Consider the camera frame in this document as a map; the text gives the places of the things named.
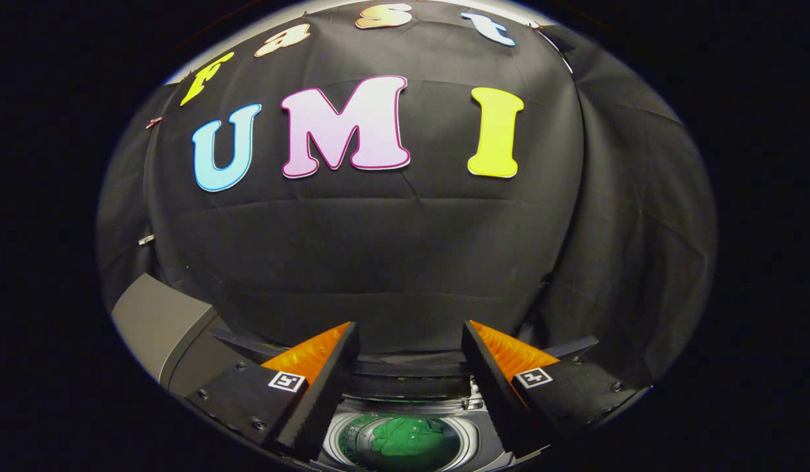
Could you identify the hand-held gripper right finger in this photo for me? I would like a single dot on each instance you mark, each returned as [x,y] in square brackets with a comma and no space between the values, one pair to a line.
[490,393]

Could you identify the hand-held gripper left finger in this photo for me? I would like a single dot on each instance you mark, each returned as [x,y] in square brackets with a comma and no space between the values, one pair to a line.
[333,393]

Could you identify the green polo shirt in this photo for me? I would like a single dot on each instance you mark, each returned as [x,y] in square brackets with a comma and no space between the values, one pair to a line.
[405,436]

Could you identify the black backdrop cloth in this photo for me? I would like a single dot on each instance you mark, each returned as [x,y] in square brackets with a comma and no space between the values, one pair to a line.
[379,262]

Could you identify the grey box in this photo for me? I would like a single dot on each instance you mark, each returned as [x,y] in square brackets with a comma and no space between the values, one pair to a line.
[156,321]

